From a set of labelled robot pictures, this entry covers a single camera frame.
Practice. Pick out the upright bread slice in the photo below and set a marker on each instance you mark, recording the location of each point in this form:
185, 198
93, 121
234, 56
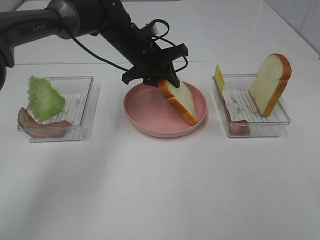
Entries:
270, 83

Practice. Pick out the yellow cheese slice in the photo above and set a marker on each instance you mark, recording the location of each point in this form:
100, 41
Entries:
219, 79

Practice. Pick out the clear plastic tray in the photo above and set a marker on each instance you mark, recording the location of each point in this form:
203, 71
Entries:
242, 107
81, 96

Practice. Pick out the green lettuce leaf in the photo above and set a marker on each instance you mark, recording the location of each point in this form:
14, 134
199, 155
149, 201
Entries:
45, 101

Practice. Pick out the bread slice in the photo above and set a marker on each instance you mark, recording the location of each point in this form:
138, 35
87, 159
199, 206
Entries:
180, 98
270, 83

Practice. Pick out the clear left plastic tray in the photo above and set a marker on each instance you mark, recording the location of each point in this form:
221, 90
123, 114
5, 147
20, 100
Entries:
81, 96

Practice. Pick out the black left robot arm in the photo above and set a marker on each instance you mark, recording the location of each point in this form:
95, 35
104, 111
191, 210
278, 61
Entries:
69, 19

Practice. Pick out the pink round plate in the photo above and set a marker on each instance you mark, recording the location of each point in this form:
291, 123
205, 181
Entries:
149, 112

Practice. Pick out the tray bacon strip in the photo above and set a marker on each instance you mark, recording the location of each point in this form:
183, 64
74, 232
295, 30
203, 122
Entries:
233, 128
37, 130

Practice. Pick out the clear right plastic tray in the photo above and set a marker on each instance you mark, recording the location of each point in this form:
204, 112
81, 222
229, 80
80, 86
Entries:
242, 107

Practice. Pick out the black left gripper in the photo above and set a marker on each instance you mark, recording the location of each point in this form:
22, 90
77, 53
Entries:
153, 64

